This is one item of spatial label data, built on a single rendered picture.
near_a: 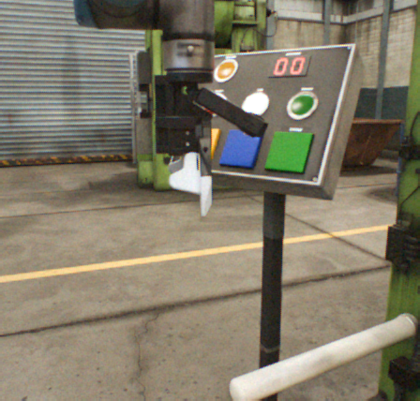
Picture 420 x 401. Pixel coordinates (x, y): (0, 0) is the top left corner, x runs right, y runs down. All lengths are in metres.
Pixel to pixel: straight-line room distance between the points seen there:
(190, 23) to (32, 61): 7.64
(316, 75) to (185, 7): 0.31
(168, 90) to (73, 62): 7.61
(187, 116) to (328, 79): 0.30
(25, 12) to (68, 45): 0.86
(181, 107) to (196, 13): 0.13
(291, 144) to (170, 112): 0.24
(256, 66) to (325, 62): 0.15
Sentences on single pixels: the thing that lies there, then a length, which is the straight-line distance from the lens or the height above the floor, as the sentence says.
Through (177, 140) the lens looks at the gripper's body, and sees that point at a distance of 0.59.
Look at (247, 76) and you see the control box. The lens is 0.88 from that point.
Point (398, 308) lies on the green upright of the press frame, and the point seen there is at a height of 0.65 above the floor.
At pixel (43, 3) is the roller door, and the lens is 8.34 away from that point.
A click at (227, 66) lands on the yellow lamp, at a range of 0.92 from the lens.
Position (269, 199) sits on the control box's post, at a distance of 0.90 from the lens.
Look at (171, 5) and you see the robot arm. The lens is 0.60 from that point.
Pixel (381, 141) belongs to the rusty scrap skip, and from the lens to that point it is 7.38.
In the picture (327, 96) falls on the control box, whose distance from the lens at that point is 0.77.
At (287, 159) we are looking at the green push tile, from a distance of 0.73.
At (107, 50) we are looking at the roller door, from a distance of 8.28.
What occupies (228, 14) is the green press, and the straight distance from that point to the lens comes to 5.40.
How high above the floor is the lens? 1.09
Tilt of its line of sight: 12 degrees down
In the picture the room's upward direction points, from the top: straight up
